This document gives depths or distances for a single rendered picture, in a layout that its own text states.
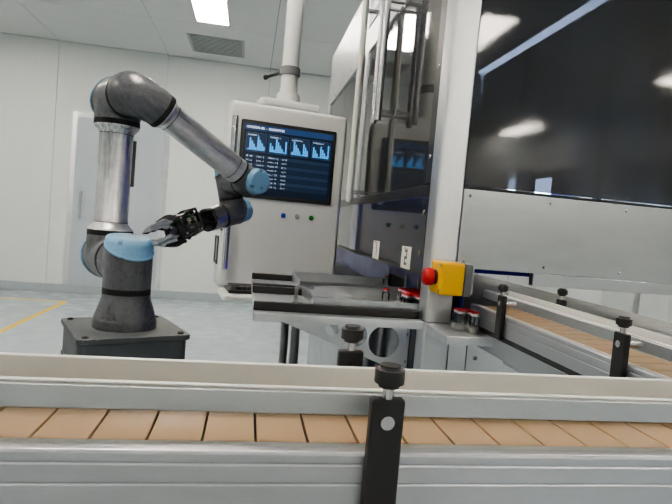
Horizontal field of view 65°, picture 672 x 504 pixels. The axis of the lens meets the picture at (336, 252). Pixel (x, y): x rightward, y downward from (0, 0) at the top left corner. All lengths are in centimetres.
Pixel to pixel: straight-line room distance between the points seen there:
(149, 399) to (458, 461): 23
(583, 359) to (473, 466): 53
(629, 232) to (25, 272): 663
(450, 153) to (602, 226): 43
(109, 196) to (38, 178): 568
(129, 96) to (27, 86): 594
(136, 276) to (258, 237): 89
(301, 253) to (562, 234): 117
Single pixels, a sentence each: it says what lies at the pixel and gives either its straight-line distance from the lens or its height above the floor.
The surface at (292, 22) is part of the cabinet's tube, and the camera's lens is 239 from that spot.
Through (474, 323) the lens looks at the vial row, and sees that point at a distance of 121.
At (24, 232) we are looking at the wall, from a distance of 723.
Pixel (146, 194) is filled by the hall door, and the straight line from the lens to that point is 684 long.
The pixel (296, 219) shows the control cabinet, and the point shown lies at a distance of 221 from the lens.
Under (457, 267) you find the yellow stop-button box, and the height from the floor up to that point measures 102.
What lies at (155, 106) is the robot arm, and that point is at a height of 134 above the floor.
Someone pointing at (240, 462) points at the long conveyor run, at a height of 93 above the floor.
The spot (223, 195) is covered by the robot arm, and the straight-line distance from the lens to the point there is 167.
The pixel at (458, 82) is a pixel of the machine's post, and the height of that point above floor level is 144.
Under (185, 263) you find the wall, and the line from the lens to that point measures 681.
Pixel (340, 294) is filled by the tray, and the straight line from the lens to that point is 154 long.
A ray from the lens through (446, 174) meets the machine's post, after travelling 126.
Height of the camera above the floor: 109
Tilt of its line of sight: 3 degrees down
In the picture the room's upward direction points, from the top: 5 degrees clockwise
